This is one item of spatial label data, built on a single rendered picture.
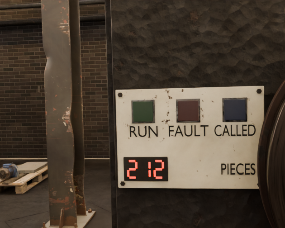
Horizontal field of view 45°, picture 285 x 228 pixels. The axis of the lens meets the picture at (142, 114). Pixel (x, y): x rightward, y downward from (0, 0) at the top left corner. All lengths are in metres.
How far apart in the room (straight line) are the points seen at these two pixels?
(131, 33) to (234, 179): 0.32
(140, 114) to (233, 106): 0.16
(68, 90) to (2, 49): 4.51
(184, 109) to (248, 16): 0.20
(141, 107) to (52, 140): 2.70
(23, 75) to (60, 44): 4.14
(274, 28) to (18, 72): 6.91
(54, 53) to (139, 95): 2.67
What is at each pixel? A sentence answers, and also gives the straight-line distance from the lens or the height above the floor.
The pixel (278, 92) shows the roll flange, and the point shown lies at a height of 1.23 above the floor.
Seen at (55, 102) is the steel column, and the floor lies 1.19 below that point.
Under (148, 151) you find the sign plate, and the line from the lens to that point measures 0.62.
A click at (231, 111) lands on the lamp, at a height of 1.20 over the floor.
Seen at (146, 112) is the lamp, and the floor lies 1.20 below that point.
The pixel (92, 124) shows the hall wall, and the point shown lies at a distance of 6.85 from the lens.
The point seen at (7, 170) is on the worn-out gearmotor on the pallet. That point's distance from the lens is 4.97.
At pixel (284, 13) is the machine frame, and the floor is 1.36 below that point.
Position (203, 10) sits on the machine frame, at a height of 1.38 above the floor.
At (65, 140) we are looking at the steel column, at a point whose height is 0.84.
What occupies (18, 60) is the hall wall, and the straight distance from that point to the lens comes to 7.40.
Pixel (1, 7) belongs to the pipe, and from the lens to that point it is 7.16.
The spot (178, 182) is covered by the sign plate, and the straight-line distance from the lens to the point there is 0.63.
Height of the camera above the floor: 1.23
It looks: 3 degrees down
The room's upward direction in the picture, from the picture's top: 1 degrees counter-clockwise
